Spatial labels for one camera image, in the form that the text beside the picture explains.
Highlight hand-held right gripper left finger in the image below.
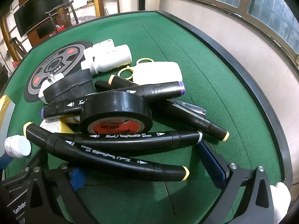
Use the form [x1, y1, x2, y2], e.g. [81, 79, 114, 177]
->
[23, 163, 99, 224]

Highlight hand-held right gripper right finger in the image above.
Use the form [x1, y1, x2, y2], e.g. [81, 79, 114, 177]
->
[196, 142, 275, 224]

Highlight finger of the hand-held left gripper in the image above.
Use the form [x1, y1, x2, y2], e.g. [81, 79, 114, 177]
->
[0, 155, 13, 171]

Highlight small white pill bottle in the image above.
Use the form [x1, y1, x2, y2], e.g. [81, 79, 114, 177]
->
[4, 135, 31, 158]

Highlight black marker yellow caps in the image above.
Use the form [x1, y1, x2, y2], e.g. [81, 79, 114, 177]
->
[23, 122, 190, 182]

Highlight yellow-edged white box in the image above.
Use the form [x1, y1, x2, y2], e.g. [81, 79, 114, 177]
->
[0, 94, 17, 145]

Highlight black marker beige caps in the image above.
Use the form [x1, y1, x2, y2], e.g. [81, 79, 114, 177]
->
[109, 75, 230, 143]

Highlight black marker grey cap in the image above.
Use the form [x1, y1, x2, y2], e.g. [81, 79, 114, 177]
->
[54, 131, 203, 153]

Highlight black tape roll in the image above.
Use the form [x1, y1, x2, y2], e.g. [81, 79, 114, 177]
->
[79, 91, 153, 134]

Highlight black marker purple cap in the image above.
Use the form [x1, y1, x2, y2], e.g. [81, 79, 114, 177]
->
[41, 81, 187, 119]

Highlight yellow-handled scissors cream sheath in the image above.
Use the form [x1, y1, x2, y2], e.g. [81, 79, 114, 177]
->
[117, 58, 183, 85]

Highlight person's right hand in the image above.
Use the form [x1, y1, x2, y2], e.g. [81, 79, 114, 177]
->
[269, 181, 292, 224]

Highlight white plug adapter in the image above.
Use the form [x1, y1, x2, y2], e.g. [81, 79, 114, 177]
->
[38, 72, 65, 103]

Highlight round grey table centre panel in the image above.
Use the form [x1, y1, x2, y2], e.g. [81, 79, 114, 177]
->
[24, 41, 93, 103]

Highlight dark wooden chair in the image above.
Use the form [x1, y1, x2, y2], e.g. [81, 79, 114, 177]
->
[45, 1, 78, 32]
[8, 37, 31, 59]

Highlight white bottle green mark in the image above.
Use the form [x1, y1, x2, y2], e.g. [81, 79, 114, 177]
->
[84, 38, 115, 60]

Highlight black flat television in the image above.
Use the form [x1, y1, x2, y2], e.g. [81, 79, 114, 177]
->
[13, 0, 63, 36]

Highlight patterned cushion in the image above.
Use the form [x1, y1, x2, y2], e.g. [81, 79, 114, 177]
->
[71, 15, 96, 25]

